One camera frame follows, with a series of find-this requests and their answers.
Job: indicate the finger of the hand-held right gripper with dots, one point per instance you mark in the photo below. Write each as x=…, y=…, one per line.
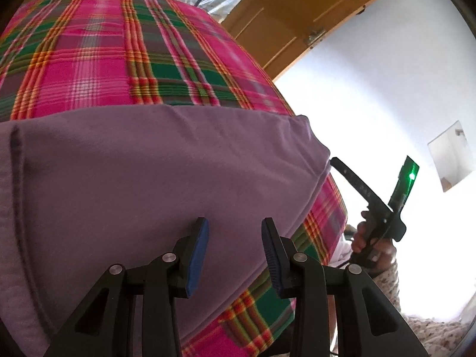
x=349, y=178

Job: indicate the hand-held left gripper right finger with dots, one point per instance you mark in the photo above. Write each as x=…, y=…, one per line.
x=271, y=258

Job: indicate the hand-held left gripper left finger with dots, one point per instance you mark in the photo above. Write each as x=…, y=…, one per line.
x=199, y=256

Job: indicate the purple fleece pants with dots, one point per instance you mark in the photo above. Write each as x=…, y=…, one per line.
x=148, y=178

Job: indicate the person's right forearm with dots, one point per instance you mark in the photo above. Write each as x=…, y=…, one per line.
x=388, y=284

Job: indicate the person's right hand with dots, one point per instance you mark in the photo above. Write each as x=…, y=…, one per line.
x=360, y=234

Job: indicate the wooden door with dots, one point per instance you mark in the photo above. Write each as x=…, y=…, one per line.
x=305, y=7

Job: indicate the plaid bed sheet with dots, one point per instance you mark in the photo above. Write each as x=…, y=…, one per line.
x=111, y=44

